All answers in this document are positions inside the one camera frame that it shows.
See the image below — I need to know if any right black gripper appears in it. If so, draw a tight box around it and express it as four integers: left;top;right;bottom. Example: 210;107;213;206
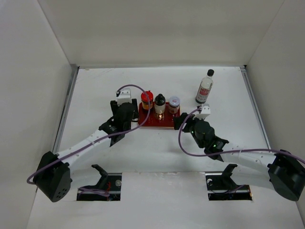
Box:
173;113;205;148

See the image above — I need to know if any small pink-lidded spice jar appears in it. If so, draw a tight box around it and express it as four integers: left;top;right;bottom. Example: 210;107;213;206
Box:
168;96;180;114

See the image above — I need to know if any red-capped sauce jar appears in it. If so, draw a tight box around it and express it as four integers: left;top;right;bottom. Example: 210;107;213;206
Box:
141;91;153;111

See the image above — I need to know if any black-capped white bottle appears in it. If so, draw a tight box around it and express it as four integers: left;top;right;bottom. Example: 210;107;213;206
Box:
154;94;166;116

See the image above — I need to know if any tall clear vinegar bottle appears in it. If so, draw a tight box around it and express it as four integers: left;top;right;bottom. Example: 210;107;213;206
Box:
195;69;214;104

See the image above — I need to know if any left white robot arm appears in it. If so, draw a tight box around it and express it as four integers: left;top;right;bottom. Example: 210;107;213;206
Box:
27;98;139;202

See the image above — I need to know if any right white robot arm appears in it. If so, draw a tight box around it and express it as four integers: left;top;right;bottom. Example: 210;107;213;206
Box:
173;113;305;201

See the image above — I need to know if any red rectangular tray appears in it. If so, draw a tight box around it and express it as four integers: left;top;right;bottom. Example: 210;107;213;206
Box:
138;102;180;129

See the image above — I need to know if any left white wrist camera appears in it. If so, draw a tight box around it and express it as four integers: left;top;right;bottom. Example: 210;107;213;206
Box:
116;88;132;106

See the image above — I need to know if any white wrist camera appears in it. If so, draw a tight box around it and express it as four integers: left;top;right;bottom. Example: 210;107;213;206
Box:
116;88;132;106
196;104;211;120

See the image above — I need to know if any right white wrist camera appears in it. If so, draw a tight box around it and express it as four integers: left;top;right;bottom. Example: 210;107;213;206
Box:
196;104;211;120

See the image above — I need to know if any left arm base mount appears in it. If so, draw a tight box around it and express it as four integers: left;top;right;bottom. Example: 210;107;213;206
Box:
76;164;122;201

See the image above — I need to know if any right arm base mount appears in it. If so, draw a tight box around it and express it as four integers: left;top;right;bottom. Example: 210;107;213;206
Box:
205;164;252;201

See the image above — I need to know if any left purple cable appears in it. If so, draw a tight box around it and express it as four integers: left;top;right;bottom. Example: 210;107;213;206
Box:
26;84;151;196

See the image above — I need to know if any purple cable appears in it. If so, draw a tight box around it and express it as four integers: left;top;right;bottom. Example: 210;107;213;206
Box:
26;84;151;196
178;107;305;194

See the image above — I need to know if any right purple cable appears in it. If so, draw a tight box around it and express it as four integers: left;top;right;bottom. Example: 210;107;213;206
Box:
178;107;305;194

